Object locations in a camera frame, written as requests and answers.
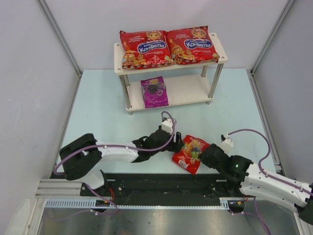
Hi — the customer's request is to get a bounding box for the red assorted gummy bag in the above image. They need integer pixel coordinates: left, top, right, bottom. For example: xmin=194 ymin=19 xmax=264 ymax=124
xmin=172 ymin=135 xmax=210 ymax=175

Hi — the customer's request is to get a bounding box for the purple grape gummy bag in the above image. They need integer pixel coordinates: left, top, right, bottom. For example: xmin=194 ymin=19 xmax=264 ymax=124
xmin=140 ymin=76 xmax=169 ymax=109

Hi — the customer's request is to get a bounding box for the red Konfety candy bag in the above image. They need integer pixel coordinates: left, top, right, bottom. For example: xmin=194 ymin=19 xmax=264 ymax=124
xmin=165 ymin=25 xmax=220 ymax=65
xmin=119 ymin=30 xmax=174 ymax=70

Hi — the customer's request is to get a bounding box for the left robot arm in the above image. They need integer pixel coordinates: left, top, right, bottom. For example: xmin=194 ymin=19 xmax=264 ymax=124
xmin=59 ymin=125 xmax=183 ymax=189

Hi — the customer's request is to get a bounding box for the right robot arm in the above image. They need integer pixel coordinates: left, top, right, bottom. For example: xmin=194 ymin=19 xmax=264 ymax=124
xmin=199 ymin=144 xmax=313 ymax=225

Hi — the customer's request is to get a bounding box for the white two-tier wooden shelf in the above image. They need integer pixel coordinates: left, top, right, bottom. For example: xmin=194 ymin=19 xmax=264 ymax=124
xmin=114 ymin=32 xmax=228 ymax=115

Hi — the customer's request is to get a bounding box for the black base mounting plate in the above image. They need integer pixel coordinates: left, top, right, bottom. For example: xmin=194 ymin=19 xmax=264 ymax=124
xmin=95 ymin=173 xmax=252 ymax=207

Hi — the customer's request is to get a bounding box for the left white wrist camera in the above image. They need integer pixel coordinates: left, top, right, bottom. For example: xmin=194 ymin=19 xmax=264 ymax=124
xmin=161 ymin=118 xmax=177 ymax=135

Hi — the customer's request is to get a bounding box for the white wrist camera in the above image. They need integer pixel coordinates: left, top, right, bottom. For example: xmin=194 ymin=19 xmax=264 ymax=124
xmin=161 ymin=118 xmax=177 ymax=135
xmin=218 ymin=134 xmax=234 ymax=152

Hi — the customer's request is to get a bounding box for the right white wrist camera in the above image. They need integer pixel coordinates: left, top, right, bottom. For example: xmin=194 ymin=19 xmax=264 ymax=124
xmin=218 ymin=134 xmax=234 ymax=152

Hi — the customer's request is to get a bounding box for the white slotted cable duct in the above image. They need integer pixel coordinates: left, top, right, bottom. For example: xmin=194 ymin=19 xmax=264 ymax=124
xmin=45 ymin=199 xmax=115 ymax=209

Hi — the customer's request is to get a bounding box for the aluminium frame rail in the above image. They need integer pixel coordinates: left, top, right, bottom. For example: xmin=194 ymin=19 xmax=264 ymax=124
xmin=35 ymin=179 xmax=82 ymax=198

